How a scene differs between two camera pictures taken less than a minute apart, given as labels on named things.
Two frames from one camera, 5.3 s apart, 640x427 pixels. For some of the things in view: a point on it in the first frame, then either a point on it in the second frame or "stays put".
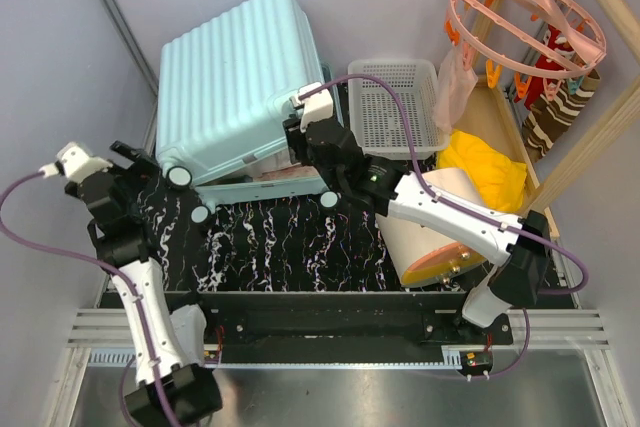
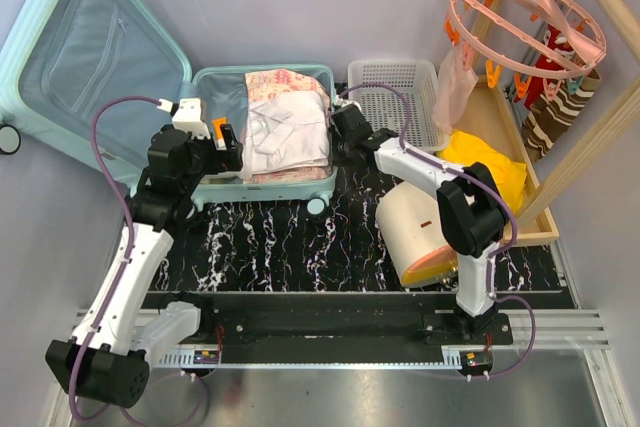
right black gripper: x=295 y=142 → x=336 y=134
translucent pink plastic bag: x=454 y=86 stays put
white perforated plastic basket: x=377 y=117 stays put
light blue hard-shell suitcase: x=223 y=94 → x=86 y=67
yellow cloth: x=499 y=178 stays put
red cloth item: x=556 y=40 stays put
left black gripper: x=141 y=172 → x=223 y=160
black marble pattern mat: x=311 y=245 stays put
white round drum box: x=422 y=256 stays put
